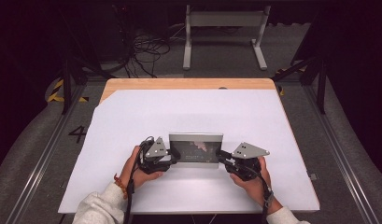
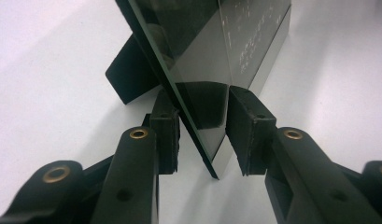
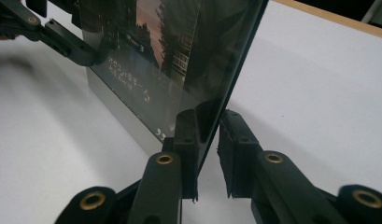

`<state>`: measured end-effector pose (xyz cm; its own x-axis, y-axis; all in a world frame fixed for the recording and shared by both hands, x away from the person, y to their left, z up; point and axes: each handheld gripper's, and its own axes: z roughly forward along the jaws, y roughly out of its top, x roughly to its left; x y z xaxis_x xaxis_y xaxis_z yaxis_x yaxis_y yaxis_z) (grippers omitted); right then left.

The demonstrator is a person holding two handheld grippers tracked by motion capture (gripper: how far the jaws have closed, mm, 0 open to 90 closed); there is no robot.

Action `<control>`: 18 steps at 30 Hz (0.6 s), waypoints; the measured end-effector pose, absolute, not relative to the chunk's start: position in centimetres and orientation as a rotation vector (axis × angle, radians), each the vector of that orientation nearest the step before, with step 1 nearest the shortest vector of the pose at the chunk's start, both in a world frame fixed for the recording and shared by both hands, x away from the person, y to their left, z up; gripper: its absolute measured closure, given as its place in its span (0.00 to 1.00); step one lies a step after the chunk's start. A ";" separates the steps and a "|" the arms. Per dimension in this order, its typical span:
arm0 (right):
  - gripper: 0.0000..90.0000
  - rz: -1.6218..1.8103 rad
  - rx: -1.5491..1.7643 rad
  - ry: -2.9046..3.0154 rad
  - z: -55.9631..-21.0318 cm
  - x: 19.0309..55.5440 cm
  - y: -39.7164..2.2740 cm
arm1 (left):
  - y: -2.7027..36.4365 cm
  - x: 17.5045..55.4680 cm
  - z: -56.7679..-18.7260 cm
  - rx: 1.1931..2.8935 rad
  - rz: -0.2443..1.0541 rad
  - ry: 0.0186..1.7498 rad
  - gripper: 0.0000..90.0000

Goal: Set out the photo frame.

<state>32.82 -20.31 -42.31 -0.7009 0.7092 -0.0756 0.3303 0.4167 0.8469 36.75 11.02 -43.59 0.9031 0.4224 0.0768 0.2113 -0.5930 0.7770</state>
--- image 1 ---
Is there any black cable bundle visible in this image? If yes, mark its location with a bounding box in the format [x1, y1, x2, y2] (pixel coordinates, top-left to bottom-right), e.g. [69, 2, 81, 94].
[122, 30, 172, 79]

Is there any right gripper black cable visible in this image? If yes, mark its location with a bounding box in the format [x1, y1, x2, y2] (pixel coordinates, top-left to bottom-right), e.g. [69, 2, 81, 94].
[241, 163, 273, 224]

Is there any person's left hand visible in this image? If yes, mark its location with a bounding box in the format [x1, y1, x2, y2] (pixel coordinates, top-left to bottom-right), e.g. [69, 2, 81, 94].
[118, 145, 164, 191]

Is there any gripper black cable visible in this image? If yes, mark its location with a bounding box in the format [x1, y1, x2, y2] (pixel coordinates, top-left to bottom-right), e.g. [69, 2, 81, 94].
[122, 135, 156, 224]
[241, 163, 273, 224]

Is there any person's right hand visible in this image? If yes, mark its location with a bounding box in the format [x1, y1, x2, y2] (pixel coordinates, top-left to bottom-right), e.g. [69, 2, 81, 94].
[229, 156, 273, 208]

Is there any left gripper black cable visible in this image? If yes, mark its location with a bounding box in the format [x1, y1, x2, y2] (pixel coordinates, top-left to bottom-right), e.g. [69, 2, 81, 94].
[122, 135, 156, 224]

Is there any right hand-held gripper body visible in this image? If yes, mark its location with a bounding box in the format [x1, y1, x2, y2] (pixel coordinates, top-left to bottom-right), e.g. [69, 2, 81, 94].
[224, 141, 271, 182]

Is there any large white paper sheet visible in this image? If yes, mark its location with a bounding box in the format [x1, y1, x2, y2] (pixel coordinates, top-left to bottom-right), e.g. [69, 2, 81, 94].
[57, 89, 321, 216]

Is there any white metal stand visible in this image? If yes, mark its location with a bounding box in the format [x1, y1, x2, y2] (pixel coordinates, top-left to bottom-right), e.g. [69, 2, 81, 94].
[182, 4, 272, 71]

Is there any yellow black hazard tape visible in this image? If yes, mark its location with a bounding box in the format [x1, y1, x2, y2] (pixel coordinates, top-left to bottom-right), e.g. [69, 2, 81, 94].
[46, 78, 89, 104]

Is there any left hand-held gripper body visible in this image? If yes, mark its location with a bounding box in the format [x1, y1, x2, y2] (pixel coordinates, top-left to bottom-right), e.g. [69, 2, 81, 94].
[138, 135, 174, 175]

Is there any dark wrist strap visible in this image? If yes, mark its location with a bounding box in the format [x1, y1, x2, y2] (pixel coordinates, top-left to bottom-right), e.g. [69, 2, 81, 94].
[262, 189, 276, 208]

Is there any brown bead bracelet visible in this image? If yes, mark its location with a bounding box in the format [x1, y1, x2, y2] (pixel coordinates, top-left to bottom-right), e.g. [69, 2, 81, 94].
[113, 173, 129, 201]

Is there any black metal stand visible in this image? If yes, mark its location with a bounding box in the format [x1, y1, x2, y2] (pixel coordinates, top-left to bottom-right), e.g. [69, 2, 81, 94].
[58, 54, 116, 115]
[270, 55, 329, 115]

